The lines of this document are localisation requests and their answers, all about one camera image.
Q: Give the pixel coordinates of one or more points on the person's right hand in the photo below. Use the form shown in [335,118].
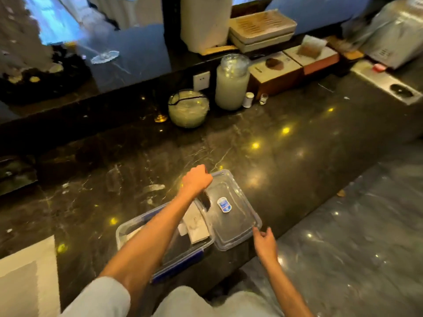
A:
[266,249]

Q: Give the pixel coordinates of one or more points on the person's left hand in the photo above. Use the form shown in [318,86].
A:
[195,181]

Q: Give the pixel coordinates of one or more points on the person's right thumb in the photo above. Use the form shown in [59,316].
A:
[257,233]

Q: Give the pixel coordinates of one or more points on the person's left fingers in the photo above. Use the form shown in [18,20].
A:
[204,173]

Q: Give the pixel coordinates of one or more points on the clear plastic container lid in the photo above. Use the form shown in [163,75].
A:
[238,224]

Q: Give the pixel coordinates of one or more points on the person's left forearm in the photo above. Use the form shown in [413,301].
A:
[155,237]

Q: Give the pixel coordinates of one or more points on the person's right forearm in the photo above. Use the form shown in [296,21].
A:
[286,288]

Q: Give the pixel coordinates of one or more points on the white folded paper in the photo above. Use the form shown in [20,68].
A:
[196,224]

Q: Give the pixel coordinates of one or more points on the round glass bowl jar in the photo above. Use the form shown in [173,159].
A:
[188,110]

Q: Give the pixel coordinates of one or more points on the small white bottle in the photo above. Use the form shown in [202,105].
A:
[248,100]

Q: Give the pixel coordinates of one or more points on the person's light clothing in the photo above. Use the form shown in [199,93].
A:
[211,305]

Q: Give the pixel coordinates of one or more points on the tall glass jar white contents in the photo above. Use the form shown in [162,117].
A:
[232,87]

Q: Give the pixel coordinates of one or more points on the small brown scrap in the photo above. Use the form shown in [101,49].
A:
[341,193]

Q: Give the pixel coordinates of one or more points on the small glass bottle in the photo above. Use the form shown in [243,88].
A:
[263,99]

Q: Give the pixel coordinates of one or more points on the clear container with blue clips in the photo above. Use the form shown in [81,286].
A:
[123,232]

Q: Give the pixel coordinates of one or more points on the brown and white box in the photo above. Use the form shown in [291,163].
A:
[276,77]
[317,62]

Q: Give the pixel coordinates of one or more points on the wooden board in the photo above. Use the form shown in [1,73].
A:
[218,50]

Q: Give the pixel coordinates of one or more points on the beige slatted tray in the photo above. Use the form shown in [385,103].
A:
[264,44]
[262,24]

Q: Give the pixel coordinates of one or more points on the white cylinder roll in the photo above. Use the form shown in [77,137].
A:
[205,23]

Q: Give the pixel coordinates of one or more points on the clear glass dish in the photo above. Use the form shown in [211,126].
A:
[105,57]

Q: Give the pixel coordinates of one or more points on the beige paper packet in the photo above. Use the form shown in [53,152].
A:
[310,46]

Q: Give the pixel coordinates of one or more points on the person's white sleeve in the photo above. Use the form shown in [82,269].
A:
[95,300]

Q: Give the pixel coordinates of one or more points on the black decoration base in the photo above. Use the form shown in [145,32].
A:
[49,84]

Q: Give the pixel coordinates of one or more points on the small red item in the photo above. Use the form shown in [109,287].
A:
[379,67]

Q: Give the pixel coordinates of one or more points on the white mat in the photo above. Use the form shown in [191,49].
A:
[26,280]

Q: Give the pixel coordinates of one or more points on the frosted decorative tree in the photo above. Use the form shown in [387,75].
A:
[19,36]

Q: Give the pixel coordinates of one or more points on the white wall socket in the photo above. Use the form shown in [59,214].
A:
[201,81]

